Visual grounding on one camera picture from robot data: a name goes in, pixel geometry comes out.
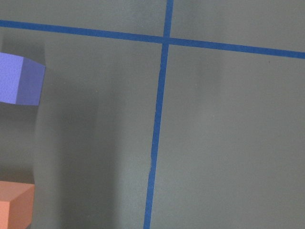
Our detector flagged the purple foam block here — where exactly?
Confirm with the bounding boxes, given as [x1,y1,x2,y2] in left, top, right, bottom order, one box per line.
[0,53,46,106]

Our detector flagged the orange foam block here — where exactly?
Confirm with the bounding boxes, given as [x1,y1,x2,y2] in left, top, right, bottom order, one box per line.
[0,181,35,229]

